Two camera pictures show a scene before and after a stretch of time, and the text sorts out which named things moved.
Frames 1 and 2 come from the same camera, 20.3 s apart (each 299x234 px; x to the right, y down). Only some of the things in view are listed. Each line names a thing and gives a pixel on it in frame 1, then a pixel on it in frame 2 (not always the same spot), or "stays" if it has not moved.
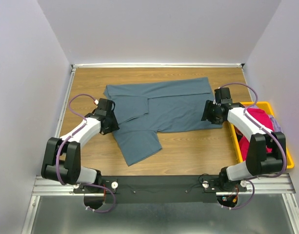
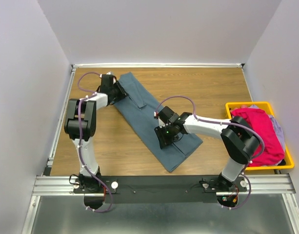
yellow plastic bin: x=289 y=163 stays
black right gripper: x=209 y=104 to x=162 y=139
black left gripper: x=115 y=126 to x=123 y=93
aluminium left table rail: x=65 y=101 stays
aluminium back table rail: x=155 y=65 stays
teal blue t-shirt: x=143 y=109 to x=138 y=110
